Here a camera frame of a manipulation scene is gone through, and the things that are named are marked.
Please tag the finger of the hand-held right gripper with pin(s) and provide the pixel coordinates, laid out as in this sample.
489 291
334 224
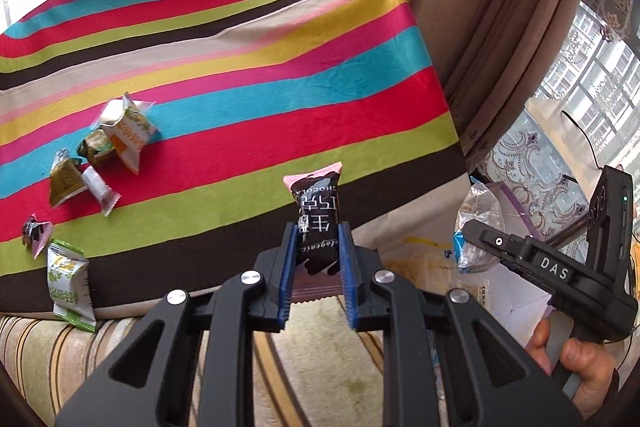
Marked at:
500 244

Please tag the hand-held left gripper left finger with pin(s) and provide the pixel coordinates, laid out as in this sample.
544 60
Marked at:
286 277

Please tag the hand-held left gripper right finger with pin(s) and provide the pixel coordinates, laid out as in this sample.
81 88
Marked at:
350 277

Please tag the clear blue print packet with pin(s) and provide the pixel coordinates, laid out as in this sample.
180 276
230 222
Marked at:
475 212

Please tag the white cardboard box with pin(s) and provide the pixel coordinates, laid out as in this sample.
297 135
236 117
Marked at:
510 302

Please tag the black and pink chocolate packet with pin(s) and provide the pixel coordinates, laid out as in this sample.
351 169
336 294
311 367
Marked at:
317 217

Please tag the olive green snack packet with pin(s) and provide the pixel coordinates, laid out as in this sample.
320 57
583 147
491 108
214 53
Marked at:
65 182

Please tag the person's right hand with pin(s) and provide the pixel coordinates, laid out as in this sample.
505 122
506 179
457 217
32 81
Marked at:
595 372

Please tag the white lace curtain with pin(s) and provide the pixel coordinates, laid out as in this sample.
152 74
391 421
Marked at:
525 157

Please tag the cream windowsill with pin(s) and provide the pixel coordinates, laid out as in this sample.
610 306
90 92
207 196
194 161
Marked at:
550 122

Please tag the colourful striped blanket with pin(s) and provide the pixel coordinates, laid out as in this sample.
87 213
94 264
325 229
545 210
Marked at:
250 82

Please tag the small white packet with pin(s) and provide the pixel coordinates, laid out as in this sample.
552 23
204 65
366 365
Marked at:
100 189

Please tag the white and orange packet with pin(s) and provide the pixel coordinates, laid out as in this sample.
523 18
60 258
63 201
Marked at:
127 132

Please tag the green and white packet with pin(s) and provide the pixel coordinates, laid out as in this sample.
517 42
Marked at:
70 287

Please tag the small green packet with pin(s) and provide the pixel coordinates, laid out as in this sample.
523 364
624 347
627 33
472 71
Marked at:
95 147

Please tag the small pink and black packet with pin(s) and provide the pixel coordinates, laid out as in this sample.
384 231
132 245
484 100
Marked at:
37 234

